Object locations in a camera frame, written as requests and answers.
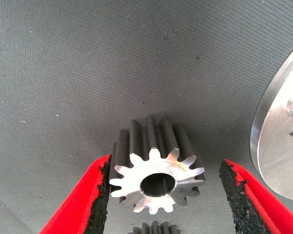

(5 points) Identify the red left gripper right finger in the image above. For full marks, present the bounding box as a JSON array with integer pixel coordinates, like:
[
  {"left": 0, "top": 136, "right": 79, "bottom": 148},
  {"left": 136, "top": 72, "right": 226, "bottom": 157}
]
[{"left": 219, "top": 158, "right": 293, "bottom": 234}]

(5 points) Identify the dark table cloth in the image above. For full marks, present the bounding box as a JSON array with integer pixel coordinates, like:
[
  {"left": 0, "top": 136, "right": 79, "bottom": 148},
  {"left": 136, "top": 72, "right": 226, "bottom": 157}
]
[{"left": 0, "top": 0, "right": 293, "bottom": 234}]

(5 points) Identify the steel planetary gear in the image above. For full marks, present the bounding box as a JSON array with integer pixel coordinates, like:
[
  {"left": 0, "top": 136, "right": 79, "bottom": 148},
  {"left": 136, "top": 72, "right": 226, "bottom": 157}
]
[
  {"left": 109, "top": 114, "right": 207, "bottom": 215},
  {"left": 128, "top": 221, "right": 181, "bottom": 234}
]

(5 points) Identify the round metal carrier plate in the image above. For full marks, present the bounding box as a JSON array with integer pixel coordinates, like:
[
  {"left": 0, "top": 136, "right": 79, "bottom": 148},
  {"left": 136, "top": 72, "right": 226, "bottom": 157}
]
[{"left": 250, "top": 40, "right": 293, "bottom": 203}]

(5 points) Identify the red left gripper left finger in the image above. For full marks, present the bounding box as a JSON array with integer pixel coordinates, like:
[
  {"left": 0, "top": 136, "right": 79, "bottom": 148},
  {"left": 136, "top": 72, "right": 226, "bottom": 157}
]
[{"left": 39, "top": 154, "right": 112, "bottom": 234}]

